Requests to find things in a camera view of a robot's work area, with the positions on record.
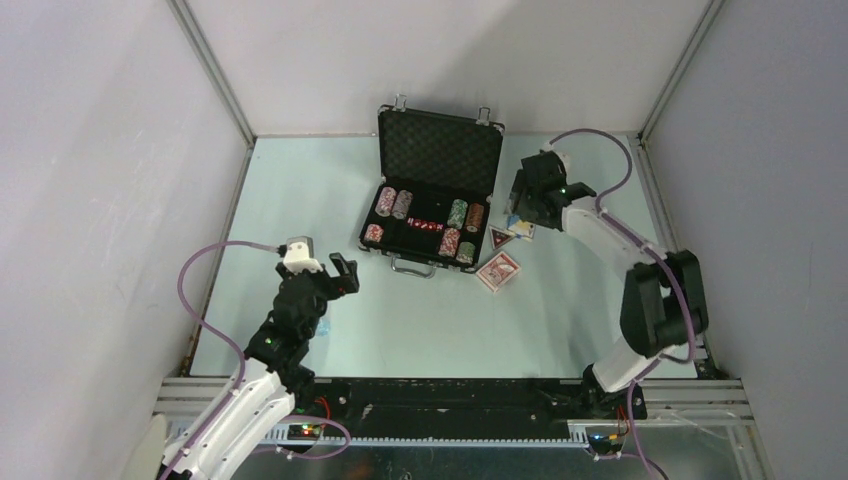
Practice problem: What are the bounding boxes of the blue playing card box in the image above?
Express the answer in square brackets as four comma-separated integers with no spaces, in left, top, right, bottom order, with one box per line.
[506,215,536,242]

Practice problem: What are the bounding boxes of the black poker set case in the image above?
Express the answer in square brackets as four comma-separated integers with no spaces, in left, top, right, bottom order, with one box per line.
[357,94,505,278]

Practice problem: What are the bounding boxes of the red white chip stack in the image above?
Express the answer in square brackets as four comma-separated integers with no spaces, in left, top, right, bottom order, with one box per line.
[438,227,461,257]
[363,223,385,244]

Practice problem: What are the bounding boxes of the white ten chip stack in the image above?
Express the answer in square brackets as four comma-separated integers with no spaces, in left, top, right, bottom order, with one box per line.
[316,318,330,337]

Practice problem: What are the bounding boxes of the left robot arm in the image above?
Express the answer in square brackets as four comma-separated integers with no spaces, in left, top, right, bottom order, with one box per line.
[158,244,360,479]

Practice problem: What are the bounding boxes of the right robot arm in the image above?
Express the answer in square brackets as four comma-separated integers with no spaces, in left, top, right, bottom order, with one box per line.
[509,151,708,418]

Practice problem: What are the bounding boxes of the orange brown chip stack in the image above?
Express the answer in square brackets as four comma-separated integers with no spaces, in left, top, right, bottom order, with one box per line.
[464,203,485,233]

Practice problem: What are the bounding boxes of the red playing card deck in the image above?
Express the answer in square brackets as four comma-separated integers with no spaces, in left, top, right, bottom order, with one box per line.
[475,251,521,293]

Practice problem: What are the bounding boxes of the pink white chip stack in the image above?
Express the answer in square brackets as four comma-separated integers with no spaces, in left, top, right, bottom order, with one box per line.
[374,186,397,217]

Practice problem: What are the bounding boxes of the white green chip stack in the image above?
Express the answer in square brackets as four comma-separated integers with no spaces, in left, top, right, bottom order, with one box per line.
[456,242,476,265]

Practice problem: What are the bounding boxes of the row of red dice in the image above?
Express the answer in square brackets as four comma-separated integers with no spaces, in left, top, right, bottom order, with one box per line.
[406,218,445,232]

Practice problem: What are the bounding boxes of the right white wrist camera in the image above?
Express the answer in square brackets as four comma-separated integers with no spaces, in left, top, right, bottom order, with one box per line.
[555,151,571,174]

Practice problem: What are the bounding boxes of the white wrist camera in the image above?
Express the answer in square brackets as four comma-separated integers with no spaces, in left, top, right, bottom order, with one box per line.
[555,151,571,174]
[277,236,323,274]

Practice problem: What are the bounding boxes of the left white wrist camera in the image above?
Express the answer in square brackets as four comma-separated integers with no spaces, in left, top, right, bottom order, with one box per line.
[277,236,323,274]

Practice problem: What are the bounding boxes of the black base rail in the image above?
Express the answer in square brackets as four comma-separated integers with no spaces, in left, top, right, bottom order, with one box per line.
[251,376,647,439]

